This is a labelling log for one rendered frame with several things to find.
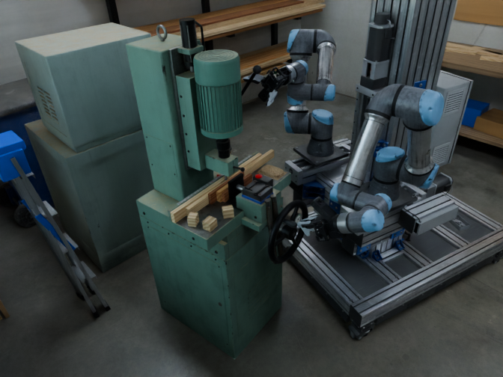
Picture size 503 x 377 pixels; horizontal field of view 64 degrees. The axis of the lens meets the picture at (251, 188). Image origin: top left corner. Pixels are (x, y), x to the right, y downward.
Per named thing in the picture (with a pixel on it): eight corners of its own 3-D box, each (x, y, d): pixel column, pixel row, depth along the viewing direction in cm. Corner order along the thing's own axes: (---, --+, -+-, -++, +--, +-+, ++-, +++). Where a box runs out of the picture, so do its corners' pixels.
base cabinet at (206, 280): (234, 361, 213) (225, 262, 173) (160, 309, 243) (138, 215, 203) (282, 305, 242) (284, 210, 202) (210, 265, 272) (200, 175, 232)
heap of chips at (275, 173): (277, 180, 190) (277, 175, 189) (256, 172, 197) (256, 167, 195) (287, 172, 196) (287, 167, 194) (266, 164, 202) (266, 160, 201)
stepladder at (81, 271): (90, 325, 236) (-14, 158, 164) (71, 301, 251) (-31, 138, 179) (114, 307, 245) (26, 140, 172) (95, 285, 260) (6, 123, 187)
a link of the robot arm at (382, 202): (367, 185, 153) (352, 198, 146) (395, 196, 147) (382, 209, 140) (364, 203, 157) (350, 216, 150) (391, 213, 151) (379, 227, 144)
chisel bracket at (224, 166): (229, 180, 176) (227, 163, 171) (205, 170, 183) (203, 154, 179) (239, 173, 181) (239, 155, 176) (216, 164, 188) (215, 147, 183)
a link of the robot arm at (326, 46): (337, 44, 216) (334, 108, 188) (316, 43, 218) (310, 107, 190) (339, 24, 206) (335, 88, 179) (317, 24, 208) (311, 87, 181)
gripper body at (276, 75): (267, 69, 166) (284, 61, 173) (257, 83, 172) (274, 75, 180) (279, 83, 165) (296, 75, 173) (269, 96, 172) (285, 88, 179)
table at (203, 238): (225, 262, 155) (224, 250, 152) (171, 232, 171) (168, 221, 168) (308, 188, 194) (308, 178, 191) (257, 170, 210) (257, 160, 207)
